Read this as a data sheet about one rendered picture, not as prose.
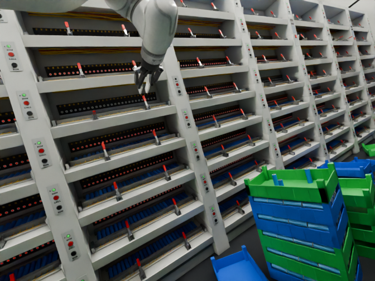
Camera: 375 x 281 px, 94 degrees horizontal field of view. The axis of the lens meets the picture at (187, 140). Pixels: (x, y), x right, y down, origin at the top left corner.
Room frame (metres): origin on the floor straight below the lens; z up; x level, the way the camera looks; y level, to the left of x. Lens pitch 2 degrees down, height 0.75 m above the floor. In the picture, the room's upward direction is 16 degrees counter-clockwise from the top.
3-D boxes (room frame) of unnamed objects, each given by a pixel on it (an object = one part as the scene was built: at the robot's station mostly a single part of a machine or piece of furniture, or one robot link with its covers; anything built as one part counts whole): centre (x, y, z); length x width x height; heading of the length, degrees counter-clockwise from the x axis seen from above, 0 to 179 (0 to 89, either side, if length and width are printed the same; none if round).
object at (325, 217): (0.75, -0.37, 0.36); 0.30 x 0.20 x 0.08; 40
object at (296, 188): (0.75, -0.37, 0.44); 0.30 x 0.20 x 0.08; 40
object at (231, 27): (1.47, -0.60, 0.90); 0.20 x 0.09 x 1.80; 28
